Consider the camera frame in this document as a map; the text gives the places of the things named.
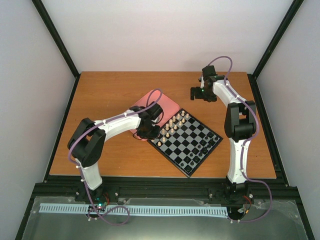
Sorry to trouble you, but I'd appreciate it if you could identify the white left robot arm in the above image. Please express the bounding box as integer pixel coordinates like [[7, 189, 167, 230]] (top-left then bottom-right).
[[67, 104, 163, 202]]

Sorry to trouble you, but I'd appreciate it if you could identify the black aluminium frame base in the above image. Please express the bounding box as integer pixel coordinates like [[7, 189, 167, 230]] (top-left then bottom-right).
[[15, 175, 315, 240]]

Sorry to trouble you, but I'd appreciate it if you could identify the light blue cable duct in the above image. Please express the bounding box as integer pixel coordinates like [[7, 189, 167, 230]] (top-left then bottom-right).
[[38, 203, 228, 218]]

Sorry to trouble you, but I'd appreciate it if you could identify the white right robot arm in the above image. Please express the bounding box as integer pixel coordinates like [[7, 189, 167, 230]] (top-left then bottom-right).
[[190, 75, 258, 184]]

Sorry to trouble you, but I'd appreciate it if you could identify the pink plastic tray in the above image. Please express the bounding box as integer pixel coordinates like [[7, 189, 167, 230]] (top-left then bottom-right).
[[132, 90, 180, 129]]

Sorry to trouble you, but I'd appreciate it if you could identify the black white chess board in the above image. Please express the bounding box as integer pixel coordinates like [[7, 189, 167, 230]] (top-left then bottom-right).
[[147, 108, 223, 178]]

